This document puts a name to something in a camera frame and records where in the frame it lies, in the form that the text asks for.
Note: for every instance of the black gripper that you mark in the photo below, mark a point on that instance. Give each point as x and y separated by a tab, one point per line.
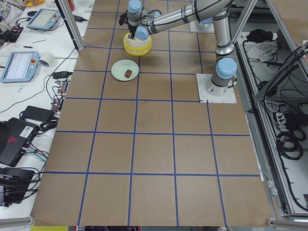
131	29

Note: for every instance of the yellow steamer top layer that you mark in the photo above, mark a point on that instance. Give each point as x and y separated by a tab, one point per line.
136	44

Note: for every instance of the yellow steamer layer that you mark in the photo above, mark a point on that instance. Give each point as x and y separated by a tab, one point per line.
136	44
138	51

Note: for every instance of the brown bun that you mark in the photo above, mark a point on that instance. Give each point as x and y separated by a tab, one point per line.
128	73

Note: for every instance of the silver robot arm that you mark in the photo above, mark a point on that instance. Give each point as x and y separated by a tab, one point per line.
143	22

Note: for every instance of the yellow steamer bottom layer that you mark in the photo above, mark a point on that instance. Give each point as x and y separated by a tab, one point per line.
138	51

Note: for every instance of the pale green plate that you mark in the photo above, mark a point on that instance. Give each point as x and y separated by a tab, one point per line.
119	68

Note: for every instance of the black power adapter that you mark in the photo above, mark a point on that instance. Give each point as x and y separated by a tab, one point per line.
61	74

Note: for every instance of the far blue teach pendant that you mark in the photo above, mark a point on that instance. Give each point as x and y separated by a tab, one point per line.
44	19

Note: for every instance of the blue teach pendant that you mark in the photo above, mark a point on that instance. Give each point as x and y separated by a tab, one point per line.
21	67
44	19

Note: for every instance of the white mug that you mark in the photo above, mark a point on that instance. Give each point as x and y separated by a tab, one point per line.
47	60

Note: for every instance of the near blue teach pendant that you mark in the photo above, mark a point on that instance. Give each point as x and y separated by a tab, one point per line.
21	67

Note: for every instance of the black laptop charger brick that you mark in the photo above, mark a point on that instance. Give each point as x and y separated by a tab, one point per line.
38	114

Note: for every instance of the white cloth rag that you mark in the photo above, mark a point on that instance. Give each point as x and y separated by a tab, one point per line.
263	51

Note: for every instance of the red black computer box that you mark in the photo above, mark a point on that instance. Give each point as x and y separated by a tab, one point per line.
15	136

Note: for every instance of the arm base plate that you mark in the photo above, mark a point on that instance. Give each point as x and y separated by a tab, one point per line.
210	93
196	27

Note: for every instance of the aluminium frame post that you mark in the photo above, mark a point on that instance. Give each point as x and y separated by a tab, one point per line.
69	21

